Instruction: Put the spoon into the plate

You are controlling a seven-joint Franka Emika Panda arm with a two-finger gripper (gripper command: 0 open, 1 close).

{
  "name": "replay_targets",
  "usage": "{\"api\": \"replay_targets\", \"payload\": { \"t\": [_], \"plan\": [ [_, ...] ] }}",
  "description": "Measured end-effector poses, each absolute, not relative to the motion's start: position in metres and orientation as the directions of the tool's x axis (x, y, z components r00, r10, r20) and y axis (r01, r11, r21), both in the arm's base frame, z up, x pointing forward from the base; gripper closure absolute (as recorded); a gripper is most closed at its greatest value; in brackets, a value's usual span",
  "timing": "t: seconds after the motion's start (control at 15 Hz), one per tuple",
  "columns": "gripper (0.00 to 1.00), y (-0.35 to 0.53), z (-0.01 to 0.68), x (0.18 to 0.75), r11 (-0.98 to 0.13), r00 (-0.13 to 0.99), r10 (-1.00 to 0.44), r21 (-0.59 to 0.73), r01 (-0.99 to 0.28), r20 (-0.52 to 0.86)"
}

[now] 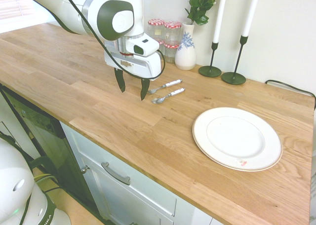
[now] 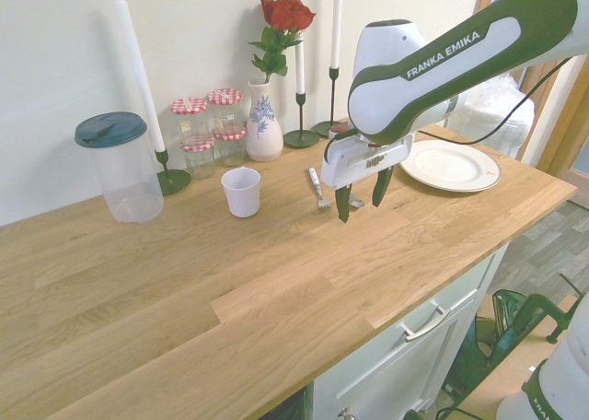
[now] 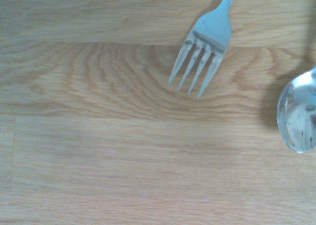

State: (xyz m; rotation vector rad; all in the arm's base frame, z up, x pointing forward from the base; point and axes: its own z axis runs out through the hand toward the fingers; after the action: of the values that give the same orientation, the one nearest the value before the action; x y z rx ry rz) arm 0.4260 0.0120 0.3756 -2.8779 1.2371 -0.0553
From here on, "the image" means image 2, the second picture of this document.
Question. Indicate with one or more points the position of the white vase with blue flower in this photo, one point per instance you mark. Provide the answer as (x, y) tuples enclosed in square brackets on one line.
[(263, 134)]

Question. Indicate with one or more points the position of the straight white candle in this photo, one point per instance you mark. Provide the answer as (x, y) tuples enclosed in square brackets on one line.
[(299, 70), (336, 24)]

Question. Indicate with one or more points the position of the green screw clamp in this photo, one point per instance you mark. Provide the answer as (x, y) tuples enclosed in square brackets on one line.
[(529, 314)]

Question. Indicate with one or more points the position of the white Franka Emika robot arm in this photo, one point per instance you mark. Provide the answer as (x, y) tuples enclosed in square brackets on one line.
[(414, 93)]

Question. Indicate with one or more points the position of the tall dark green candle holder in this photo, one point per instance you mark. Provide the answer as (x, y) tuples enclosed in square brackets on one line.
[(301, 136), (324, 128)]

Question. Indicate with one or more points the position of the red rose with green leaves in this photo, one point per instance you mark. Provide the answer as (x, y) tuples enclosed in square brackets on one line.
[(285, 12)]

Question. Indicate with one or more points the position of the silver cabinet knob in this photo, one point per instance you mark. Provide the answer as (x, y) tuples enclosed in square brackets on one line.
[(345, 413)]

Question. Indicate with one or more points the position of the roll of clear bubble wrap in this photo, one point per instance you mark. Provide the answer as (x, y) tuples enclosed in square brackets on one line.
[(499, 116)]

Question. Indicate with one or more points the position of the white plastic cup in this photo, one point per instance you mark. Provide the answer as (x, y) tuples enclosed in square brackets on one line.
[(240, 192)]

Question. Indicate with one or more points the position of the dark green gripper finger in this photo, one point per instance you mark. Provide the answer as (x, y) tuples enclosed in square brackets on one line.
[(343, 206), (381, 187)]

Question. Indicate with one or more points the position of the green plastic bag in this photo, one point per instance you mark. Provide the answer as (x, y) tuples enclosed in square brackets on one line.
[(478, 351)]

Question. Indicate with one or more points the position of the short dark green candle holder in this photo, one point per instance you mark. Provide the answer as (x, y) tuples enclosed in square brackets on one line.
[(172, 180)]

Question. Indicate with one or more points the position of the long leaning white candle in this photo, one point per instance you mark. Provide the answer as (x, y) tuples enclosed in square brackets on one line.
[(140, 74)]

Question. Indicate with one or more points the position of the white cabinet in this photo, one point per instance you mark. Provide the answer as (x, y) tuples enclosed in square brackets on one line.
[(391, 369)]

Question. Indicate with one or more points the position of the white plate with gold rim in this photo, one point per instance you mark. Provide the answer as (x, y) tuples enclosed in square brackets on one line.
[(448, 166)]

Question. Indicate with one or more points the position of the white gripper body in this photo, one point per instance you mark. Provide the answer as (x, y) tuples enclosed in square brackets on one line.
[(359, 162)]

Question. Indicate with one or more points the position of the clear pitcher with teal lid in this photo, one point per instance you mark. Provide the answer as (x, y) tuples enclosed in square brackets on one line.
[(124, 171)]

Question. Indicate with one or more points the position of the glass jar red checkered lid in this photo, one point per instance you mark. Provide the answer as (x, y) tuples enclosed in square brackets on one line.
[(189, 116), (199, 159), (230, 148), (225, 109)]

